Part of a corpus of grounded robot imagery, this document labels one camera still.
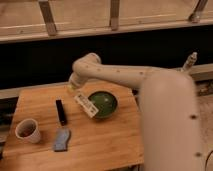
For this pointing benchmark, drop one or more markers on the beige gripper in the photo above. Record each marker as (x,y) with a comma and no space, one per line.
(74,84)

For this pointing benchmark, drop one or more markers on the white plastic bottle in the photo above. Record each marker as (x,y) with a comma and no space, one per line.
(90,109)

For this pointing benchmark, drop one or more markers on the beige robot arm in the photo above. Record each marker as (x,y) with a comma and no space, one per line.
(170,118)

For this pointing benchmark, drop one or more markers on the small bottle on ledge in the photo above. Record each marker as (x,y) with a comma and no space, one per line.
(191,60)

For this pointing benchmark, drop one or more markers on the green bowl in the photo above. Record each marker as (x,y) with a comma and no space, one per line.
(106,103)

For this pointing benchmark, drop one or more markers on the blue sponge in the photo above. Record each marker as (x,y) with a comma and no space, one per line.
(61,142)

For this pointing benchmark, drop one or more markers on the white paper cup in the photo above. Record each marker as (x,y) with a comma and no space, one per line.
(28,130)

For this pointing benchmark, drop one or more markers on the left metal railing post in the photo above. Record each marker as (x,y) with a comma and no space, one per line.
(47,17)

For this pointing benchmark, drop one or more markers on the metal railing post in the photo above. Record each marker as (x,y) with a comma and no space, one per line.
(114,14)
(47,17)
(195,16)

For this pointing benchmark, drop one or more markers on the middle metal railing post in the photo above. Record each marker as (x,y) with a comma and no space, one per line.
(114,14)

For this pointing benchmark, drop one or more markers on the right metal railing post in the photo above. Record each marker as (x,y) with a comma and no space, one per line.
(195,16)

